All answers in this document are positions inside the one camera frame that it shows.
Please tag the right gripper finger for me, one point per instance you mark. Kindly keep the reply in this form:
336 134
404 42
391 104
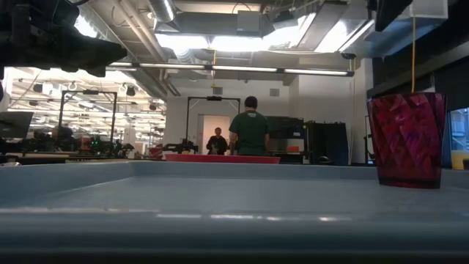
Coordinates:
390 11

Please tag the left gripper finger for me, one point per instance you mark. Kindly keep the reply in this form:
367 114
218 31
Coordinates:
108 53

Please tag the background black robot arm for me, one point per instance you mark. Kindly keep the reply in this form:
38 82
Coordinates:
181 147

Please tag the red faceted plastic cup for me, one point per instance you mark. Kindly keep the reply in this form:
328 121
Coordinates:
406 139

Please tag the red plastic plate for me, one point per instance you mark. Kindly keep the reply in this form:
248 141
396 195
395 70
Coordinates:
220 158

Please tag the blue plastic tray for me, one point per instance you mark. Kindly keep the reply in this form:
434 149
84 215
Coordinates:
220 190

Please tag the black computer monitor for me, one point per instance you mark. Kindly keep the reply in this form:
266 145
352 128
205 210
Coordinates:
14 124

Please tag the person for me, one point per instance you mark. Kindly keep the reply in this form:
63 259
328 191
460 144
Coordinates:
217 143
65 132
250 128

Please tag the long ceiling light bar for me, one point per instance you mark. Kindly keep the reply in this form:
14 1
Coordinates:
227 68

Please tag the black curtain panel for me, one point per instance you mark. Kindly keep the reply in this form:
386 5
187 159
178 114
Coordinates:
329 143

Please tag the black equipment rack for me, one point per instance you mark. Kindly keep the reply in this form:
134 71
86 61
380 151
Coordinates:
284 126

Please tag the yellow bin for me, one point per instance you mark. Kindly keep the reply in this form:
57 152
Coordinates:
459 160

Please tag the black gantry frame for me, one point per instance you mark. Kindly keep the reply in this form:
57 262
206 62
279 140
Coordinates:
88 92
213 98

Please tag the black security camera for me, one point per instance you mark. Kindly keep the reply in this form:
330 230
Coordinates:
348 56

